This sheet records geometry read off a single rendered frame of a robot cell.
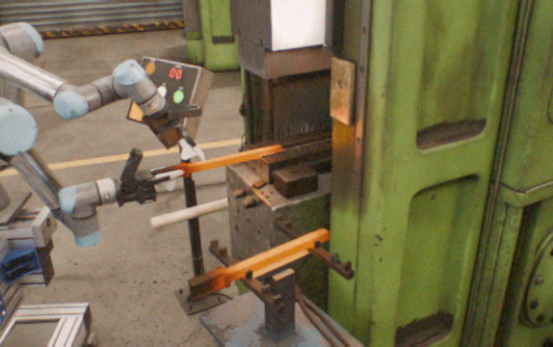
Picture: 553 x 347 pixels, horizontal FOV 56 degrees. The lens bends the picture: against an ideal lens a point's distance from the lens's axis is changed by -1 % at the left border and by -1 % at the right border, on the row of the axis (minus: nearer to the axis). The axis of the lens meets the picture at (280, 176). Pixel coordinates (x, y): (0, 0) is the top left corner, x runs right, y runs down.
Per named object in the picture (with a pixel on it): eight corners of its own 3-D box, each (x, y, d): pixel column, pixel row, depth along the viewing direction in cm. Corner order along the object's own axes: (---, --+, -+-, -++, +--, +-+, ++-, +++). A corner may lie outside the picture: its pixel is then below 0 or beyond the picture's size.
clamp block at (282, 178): (286, 200, 162) (286, 181, 159) (274, 189, 169) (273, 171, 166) (319, 191, 167) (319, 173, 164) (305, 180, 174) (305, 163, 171)
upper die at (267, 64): (265, 79, 156) (264, 47, 152) (238, 65, 172) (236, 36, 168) (378, 61, 173) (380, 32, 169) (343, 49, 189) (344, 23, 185)
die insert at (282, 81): (288, 91, 166) (288, 71, 163) (277, 85, 172) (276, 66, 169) (365, 76, 178) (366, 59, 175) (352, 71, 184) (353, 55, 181)
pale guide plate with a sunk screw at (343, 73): (347, 125, 144) (350, 65, 136) (329, 116, 151) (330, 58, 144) (354, 123, 145) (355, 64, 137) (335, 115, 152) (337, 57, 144)
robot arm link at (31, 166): (-52, 104, 135) (52, 226, 167) (-40, 114, 128) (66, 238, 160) (-13, 79, 140) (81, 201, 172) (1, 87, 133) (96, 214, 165)
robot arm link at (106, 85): (74, 87, 146) (100, 79, 141) (102, 76, 155) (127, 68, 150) (85, 113, 149) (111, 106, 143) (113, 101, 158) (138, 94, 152)
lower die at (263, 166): (269, 184, 172) (268, 161, 168) (243, 162, 188) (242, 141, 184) (371, 157, 189) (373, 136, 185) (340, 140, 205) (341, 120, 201)
